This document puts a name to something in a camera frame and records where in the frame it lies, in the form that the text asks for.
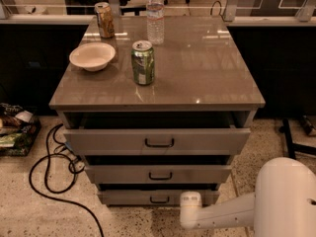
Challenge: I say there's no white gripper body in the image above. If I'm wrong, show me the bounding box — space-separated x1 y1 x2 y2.
180 192 202 229

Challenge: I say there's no basket of snack bags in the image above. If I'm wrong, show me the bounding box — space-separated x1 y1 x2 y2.
0 103 41 157

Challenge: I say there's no grey top drawer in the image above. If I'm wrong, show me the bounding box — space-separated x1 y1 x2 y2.
65 113 250 156

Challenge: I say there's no white bowl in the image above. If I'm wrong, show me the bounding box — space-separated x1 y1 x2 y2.
69 42 116 72

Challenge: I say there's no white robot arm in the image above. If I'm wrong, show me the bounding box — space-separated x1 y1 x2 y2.
180 157 316 237

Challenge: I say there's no green soda can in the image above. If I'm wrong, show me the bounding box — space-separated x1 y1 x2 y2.
131 40 155 85

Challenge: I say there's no grey drawer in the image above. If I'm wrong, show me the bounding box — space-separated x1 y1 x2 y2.
65 113 250 156
86 155 231 185
97 184 219 206

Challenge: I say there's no black stand leg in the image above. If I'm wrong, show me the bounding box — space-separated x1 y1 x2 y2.
279 118 316 159

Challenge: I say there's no grey drawer cabinet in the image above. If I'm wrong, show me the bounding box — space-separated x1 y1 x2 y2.
48 15 266 207

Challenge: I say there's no grey bottom drawer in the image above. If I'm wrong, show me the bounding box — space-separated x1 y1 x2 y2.
97 184 219 206

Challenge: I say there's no black floor cable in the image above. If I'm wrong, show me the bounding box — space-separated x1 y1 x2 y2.
28 122 105 237

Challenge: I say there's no clear plastic water bottle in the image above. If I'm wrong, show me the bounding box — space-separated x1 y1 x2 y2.
146 0 164 44

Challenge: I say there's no gold soda can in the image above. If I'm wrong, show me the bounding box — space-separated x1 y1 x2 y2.
95 2 115 39

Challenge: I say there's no grey middle drawer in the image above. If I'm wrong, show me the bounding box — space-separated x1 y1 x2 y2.
86 155 231 185

